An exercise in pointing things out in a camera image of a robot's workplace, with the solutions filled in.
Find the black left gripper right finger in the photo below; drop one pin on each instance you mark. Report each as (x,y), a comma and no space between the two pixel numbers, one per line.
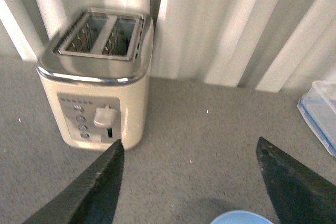
(298,194)

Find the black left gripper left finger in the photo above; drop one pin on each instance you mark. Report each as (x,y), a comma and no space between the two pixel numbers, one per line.
(92,197)

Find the blue bowl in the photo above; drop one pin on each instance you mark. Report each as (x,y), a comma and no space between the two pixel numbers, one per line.
(240,217)

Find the blue-rimmed container lid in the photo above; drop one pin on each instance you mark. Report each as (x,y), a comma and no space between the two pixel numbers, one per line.
(303,109)

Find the clear plastic container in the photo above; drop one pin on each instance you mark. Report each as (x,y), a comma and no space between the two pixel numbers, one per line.
(325,98)

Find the cream two-slot toaster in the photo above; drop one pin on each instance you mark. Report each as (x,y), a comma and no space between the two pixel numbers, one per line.
(95,73)

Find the white curtain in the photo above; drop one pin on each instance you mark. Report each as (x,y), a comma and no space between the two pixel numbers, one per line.
(266,45)

